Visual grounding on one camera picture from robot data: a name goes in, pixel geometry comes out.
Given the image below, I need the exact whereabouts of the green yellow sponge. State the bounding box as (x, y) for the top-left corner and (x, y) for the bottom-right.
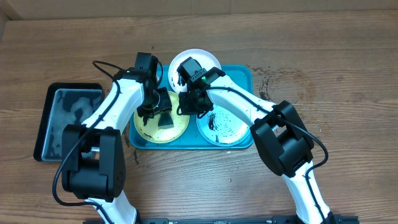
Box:
(158, 112), (174, 129)

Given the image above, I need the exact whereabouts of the yellow-green plate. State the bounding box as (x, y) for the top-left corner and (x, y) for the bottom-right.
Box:
(132, 91), (190, 144)

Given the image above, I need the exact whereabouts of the light blue plate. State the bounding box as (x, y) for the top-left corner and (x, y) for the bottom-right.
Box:
(197, 106), (254, 149)

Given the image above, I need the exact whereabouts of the white plate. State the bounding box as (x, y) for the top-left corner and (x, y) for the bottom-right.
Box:
(168, 49), (221, 93)

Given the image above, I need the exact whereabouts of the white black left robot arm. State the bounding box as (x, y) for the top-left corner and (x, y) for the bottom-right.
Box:
(52, 52), (171, 223)

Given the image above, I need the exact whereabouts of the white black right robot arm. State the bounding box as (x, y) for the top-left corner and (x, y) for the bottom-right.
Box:
(177, 57), (336, 223)

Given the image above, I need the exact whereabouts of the blue plastic tray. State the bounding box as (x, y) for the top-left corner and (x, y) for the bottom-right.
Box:
(129, 65), (253, 151)

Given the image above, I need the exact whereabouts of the black water basin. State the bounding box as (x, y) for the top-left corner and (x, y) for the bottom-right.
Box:
(33, 82), (104, 162)

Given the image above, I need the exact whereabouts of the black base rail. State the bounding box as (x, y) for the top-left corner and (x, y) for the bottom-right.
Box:
(136, 216), (360, 224)

